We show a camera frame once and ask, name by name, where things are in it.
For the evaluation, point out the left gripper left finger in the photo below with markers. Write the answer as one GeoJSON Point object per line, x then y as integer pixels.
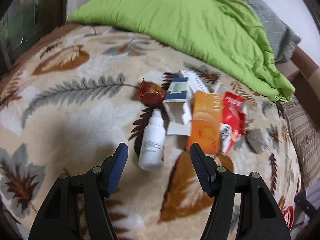
{"type": "Point", "coordinates": [58, 216]}

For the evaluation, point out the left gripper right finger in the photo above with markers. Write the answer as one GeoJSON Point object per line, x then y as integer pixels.
{"type": "Point", "coordinates": [259, 217]}

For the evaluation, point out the red white snack bag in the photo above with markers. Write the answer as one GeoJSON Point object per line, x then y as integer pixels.
{"type": "Point", "coordinates": [233, 121]}

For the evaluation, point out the orange medicine box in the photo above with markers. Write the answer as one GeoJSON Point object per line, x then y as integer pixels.
{"type": "Point", "coordinates": [206, 121]}

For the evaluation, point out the white plastic bottle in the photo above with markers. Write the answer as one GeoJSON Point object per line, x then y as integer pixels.
{"type": "Point", "coordinates": [151, 152]}

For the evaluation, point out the blue white box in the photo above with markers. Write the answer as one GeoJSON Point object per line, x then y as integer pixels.
{"type": "Point", "coordinates": [178, 108]}

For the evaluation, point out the dark red candy wrapper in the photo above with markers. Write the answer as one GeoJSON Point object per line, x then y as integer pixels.
{"type": "Point", "coordinates": [151, 94]}

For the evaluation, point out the red plastic basket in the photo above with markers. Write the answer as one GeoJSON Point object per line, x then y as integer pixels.
{"type": "Point", "coordinates": [288, 214]}

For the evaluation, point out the brown striped pillow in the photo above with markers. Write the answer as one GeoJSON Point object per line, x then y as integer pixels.
{"type": "Point", "coordinates": [305, 137]}

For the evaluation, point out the leaf pattern bed blanket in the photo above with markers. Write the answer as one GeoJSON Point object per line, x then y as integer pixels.
{"type": "Point", "coordinates": [72, 98]}

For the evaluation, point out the brown beige headboard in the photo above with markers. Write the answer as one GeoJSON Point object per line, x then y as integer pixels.
{"type": "Point", "coordinates": [303, 73]}

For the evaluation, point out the white medicine box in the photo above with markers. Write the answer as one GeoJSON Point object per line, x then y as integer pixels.
{"type": "Point", "coordinates": [194, 81]}

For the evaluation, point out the grey quilted pillow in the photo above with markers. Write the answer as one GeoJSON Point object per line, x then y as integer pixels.
{"type": "Point", "coordinates": [281, 37]}

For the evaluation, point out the green quilt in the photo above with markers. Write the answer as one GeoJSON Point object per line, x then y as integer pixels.
{"type": "Point", "coordinates": [226, 34]}

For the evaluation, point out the wooden glass door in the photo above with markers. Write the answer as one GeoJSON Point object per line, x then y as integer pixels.
{"type": "Point", "coordinates": [24, 22]}

